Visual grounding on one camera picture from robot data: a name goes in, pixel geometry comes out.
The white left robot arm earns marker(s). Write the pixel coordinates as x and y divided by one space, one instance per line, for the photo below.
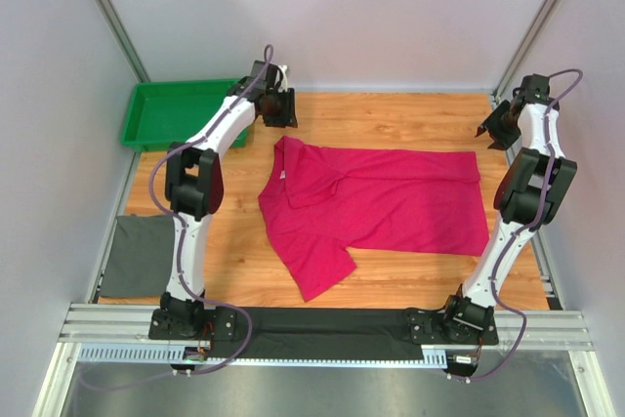
194 188

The folded grey t shirt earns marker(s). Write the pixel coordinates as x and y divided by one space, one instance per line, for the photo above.
139 262

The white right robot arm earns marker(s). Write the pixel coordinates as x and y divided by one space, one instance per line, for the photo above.
528 198

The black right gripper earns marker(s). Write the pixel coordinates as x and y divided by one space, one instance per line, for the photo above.
504 141

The right aluminium corner post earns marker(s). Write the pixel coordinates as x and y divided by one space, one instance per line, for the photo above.
543 14

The magenta t shirt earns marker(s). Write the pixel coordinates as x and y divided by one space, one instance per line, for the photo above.
321 201

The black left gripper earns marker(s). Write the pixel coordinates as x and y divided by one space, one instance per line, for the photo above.
288 116

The aluminium front frame rail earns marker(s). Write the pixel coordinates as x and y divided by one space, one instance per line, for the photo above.
119 333

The aluminium corner post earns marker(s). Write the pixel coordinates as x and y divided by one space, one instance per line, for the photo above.
543 14
123 39

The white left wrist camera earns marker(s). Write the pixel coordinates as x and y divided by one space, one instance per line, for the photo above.
281 82

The left aluminium corner post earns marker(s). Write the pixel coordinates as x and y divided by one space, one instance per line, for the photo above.
123 39

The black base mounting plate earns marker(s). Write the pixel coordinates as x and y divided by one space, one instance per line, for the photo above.
419 327

